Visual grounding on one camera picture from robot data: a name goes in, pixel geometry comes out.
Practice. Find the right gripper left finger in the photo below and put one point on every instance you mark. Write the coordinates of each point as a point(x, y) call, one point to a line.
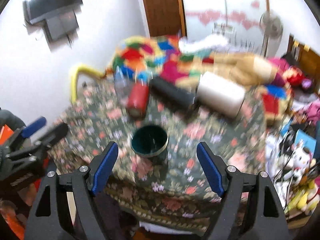
point(49, 217)

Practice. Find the dark teal ceramic cup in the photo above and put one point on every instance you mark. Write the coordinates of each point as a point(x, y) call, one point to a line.
point(151, 142)

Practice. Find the colourful patchwork quilt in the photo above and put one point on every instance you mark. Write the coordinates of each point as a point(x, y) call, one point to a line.
point(138, 55)

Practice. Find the grey white crumpled cloth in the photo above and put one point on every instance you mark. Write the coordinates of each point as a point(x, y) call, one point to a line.
point(211, 41)

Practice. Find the small black wall monitor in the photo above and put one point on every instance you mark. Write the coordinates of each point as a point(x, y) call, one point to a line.
point(60, 26)

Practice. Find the wooden headboard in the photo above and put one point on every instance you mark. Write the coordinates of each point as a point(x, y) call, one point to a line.
point(308, 60)

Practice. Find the brown wooden door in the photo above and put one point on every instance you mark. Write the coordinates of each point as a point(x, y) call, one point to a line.
point(165, 17)

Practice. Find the floral green tablecloth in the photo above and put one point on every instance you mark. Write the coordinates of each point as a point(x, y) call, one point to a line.
point(157, 176)

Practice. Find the wall mounted black television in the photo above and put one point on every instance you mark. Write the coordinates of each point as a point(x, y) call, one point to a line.
point(36, 11)

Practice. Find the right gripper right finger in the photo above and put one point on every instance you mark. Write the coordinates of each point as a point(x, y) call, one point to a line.
point(250, 206)

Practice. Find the clear glass cup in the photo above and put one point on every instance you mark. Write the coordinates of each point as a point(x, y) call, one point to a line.
point(122, 84)

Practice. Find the yellow foam tube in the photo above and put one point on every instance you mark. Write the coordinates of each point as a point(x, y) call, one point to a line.
point(84, 74)

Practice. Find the standing electric fan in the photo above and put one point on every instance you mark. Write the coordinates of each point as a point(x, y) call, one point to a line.
point(272, 28)

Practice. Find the white thermos cup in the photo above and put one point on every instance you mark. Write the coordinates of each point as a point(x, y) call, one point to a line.
point(220, 94)

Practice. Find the black thermos bottle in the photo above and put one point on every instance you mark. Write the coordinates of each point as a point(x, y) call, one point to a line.
point(176, 97)

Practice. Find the red metal cup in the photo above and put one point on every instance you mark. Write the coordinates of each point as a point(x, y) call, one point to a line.
point(138, 99)

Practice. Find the white plush toy cat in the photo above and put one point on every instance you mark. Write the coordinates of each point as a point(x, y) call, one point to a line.
point(298, 164)

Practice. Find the pink red clothes pile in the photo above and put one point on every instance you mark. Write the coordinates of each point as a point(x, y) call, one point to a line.
point(291, 74)

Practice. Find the frosted sliding wardrobe with hearts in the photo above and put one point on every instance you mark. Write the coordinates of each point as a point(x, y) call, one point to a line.
point(244, 17)

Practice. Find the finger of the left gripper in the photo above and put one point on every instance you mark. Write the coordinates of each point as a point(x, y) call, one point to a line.
point(53, 136)
point(27, 131)

